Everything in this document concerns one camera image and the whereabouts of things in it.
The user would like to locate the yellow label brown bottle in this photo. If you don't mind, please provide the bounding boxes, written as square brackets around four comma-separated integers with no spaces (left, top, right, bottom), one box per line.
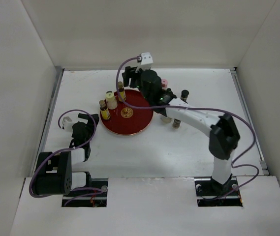
[99,100,111,120]

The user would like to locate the gold cap yellow bottle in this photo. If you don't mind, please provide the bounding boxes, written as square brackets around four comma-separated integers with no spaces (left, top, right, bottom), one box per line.
[118,81,126,102]

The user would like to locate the cream cap spice jar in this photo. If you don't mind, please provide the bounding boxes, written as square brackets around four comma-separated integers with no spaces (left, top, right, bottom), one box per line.
[105,91,118,110]

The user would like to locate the black grinder salt jar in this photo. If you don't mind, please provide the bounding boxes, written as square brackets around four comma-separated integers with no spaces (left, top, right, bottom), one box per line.
[166,88,175,97]

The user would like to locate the black grinder pepper jar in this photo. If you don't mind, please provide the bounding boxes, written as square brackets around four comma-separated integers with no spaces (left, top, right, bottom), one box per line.
[160,116,172,123]

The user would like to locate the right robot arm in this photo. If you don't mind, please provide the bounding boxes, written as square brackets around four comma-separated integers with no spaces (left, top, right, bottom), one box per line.
[122,66,240,195]

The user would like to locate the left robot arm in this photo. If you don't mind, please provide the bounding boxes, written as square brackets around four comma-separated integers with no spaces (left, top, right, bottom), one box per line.
[30,113,99,198]

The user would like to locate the pink cap spice jar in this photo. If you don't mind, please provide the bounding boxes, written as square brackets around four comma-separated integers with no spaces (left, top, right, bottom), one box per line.
[161,79,168,90]

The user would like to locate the red round lacquer tray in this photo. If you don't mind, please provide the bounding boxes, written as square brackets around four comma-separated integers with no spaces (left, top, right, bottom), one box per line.
[99,101,153,135]

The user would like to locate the black cap spice bottle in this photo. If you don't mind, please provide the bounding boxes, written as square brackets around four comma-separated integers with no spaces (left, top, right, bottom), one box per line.
[180,89,189,102]

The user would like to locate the black cap brown spice jar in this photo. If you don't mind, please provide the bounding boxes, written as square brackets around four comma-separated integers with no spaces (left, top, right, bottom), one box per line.
[172,119,181,129]

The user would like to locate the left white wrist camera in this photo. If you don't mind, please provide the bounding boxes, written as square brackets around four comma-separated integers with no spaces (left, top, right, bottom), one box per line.
[62,117,75,132]

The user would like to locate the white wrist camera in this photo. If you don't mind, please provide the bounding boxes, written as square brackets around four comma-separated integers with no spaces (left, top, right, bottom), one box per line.
[62,117,75,132]
[136,52,153,72]

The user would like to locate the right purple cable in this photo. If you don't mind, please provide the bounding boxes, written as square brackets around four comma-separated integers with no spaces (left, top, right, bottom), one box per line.
[116,56,260,200]

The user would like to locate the purple cable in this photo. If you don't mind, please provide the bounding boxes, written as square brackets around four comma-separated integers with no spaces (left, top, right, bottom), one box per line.
[29,109,105,206]
[116,56,260,200]

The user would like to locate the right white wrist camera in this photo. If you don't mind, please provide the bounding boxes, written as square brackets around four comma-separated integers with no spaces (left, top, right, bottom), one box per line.
[136,52,153,72]

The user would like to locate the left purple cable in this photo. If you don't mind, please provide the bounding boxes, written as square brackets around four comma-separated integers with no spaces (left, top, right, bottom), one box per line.
[29,109,105,206]

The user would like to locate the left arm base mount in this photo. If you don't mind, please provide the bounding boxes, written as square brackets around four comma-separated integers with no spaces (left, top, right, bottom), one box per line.
[62,178,108,208]

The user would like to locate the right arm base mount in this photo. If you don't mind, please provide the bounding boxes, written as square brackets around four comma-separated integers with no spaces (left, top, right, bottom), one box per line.
[194,177,243,207]

